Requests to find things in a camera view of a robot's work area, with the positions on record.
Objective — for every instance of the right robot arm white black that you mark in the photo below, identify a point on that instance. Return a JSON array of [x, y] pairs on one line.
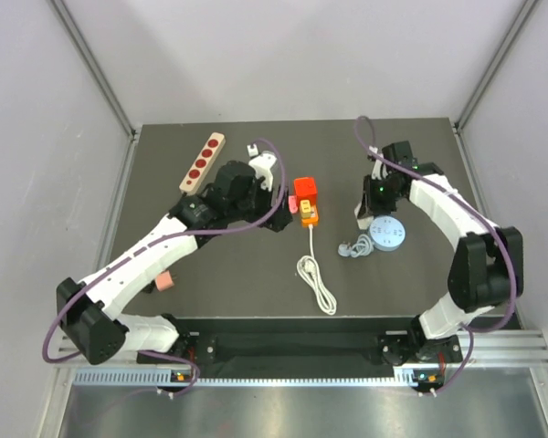
[[487, 265]]

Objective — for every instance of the yellow cube charger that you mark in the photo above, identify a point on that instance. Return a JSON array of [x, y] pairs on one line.
[[305, 209]]

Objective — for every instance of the blue round power socket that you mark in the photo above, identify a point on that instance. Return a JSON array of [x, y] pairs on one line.
[[387, 233]]

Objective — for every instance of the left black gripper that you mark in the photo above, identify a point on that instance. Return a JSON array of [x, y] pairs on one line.
[[280, 217]]

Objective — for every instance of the beige red power strip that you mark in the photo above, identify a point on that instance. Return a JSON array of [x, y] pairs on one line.
[[193, 180]]

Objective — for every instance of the white usb charger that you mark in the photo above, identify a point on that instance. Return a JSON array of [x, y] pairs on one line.
[[363, 214]]

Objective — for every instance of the red plug adapter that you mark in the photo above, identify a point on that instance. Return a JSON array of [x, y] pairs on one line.
[[305, 188]]

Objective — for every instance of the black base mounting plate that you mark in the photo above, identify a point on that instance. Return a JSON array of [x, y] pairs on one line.
[[377, 348]]

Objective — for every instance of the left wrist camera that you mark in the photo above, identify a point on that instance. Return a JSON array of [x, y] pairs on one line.
[[264, 164]]

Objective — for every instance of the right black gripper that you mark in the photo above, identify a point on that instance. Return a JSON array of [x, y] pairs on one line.
[[370, 206]]

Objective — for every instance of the orange power strip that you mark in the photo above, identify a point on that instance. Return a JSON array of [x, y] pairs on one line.
[[312, 220]]

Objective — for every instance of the grey slotted cable duct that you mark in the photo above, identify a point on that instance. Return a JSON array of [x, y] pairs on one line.
[[175, 378]]

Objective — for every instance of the pink square adapter plug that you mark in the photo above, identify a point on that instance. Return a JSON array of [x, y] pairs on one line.
[[293, 205]]

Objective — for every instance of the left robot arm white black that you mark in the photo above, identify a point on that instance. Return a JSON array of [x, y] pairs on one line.
[[92, 310]]

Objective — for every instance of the salmon pink plug adapter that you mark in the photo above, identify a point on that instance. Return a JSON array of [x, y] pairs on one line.
[[164, 281]]

